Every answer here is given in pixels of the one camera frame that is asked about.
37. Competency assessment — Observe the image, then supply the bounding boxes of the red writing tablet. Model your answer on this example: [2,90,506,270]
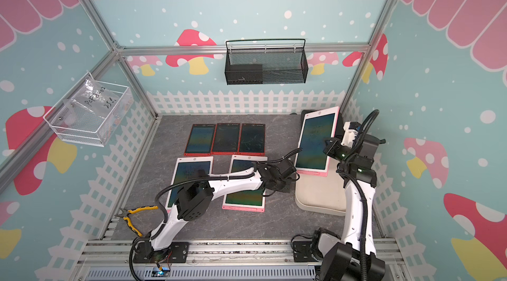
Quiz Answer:
[238,123,265,156]
[184,124,216,156]
[211,123,241,155]

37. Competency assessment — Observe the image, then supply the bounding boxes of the black mesh wall basket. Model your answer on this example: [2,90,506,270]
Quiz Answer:
[225,38,309,84]

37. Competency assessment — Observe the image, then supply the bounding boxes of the black box in basket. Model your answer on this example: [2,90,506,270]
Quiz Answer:
[225,64,264,85]

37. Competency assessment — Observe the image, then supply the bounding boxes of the green circuit board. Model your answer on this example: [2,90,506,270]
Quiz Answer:
[152,267,171,278]

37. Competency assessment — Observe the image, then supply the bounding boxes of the white wire wall basket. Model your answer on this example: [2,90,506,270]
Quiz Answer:
[43,73,134,147]

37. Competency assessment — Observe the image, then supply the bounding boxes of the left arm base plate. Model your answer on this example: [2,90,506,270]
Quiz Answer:
[133,241,190,264]

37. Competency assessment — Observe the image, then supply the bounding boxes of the clear plastic bag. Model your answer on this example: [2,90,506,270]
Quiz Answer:
[60,75,120,131]

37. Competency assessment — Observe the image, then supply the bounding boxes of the yellow handled pliers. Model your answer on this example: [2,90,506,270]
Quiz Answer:
[114,204,159,238]

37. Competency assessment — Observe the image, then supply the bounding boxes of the pink writing tablet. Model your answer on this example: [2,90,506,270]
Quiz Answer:
[222,155,267,212]
[164,156,215,212]
[295,106,339,177]

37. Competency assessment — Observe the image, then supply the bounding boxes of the white plastic storage box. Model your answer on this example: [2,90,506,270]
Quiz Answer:
[295,169,347,216]

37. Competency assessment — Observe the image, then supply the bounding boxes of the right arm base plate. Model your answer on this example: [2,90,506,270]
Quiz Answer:
[292,240,320,263]

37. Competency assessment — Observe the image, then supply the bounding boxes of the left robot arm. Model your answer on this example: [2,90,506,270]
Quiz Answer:
[129,158,299,263]

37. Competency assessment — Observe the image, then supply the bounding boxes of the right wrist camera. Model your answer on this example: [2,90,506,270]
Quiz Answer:
[341,121,361,148]

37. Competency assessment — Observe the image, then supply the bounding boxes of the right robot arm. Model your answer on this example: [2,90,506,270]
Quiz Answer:
[317,110,386,280]

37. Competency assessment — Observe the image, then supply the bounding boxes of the red writing tablet top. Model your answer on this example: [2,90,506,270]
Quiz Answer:
[184,124,216,156]

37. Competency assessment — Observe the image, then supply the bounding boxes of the black plastic tool case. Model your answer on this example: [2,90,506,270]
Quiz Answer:
[300,109,345,139]

